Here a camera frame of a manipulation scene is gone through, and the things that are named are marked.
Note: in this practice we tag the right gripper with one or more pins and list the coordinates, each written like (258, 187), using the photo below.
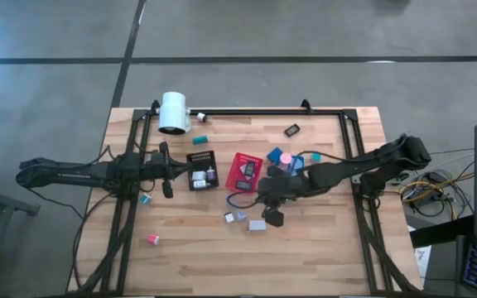
(292, 188)

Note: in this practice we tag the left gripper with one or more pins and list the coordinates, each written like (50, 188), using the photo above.
(153, 169)

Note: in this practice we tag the small white box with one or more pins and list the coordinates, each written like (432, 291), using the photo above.
(198, 176)

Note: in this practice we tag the black digital clock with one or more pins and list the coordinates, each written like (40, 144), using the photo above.
(249, 168)
(291, 130)
(242, 185)

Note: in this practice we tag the large white wall charger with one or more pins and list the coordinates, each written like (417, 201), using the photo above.
(199, 184)

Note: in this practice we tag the purple wall charger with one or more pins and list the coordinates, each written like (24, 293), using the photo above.
(210, 174)

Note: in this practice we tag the pink-capped hourglass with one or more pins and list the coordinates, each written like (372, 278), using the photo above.
(286, 158)

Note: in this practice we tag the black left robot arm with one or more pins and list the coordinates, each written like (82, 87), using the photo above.
(68, 176)

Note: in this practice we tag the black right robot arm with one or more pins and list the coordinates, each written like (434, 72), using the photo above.
(358, 165)

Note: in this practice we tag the black plastic basket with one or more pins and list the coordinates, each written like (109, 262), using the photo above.
(195, 161)

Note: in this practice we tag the flat white box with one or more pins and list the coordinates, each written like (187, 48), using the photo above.
(257, 225)

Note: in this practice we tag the teal eraser block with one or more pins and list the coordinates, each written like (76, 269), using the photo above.
(200, 140)

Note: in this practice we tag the red plastic basket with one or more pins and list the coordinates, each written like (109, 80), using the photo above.
(232, 178)

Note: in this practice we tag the dark blue box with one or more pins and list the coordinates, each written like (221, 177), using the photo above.
(273, 155)

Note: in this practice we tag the blue plastic basket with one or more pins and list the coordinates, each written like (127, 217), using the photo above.
(300, 169)

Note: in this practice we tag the small teal cube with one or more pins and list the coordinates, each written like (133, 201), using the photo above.
(145, 199)
(316, 157)

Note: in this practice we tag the small white cap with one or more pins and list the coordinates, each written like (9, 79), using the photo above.
(201, 117)

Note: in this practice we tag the white cylinder lamp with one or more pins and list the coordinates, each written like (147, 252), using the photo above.
(173, 109)

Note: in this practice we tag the small pink cube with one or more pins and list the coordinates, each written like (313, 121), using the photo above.
(153, 239)

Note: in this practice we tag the white paper on floor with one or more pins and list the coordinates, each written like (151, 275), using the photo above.
(421, 256)

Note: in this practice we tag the grey metal stand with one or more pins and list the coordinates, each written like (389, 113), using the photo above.
(2, 201)

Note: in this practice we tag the black desk foot bar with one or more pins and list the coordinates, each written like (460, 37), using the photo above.
(441, 232)

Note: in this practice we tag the small white wall charger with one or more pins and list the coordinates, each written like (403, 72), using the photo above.
(229, 217)

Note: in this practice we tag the black frame clamp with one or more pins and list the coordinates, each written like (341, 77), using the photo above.
(154, 105)
(306, 106)

